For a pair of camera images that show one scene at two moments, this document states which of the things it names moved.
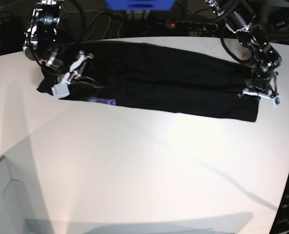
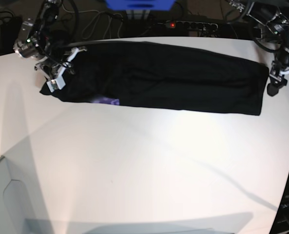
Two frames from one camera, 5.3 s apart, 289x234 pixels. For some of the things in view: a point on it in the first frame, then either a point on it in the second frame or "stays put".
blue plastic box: (140, 5) stays put
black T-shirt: (149, 75) stays put
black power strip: (190, 25) stays put
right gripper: (263, 83) to (282, 62)
